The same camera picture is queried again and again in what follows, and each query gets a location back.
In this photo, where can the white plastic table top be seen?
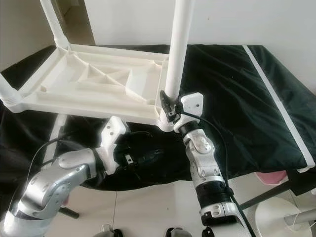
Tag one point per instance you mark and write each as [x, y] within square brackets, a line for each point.
[143, 84]

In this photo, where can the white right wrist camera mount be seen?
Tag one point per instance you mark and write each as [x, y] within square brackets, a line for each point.
[192, 103]

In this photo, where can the white tape strip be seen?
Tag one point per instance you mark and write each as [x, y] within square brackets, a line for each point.
[271, 94]
[57, 131]

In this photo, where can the pink plastic object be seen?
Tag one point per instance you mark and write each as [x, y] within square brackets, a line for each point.
[271, 177]

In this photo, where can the black metal table frame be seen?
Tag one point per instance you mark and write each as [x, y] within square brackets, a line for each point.
[271, 195]

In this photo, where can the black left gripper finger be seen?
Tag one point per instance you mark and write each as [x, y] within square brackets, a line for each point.
[148, 157]

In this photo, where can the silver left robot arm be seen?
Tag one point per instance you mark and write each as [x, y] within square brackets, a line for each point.
[54, 182]

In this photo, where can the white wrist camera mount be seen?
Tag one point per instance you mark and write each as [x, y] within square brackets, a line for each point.
[112, 136]
[192, 103]

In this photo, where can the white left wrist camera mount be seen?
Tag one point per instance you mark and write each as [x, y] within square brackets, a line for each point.
[112, 136]

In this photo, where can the robot right leg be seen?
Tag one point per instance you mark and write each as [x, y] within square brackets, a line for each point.
[177, 232]

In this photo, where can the black table cover sheet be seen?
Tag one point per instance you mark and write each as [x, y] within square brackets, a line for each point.
[237, 123]

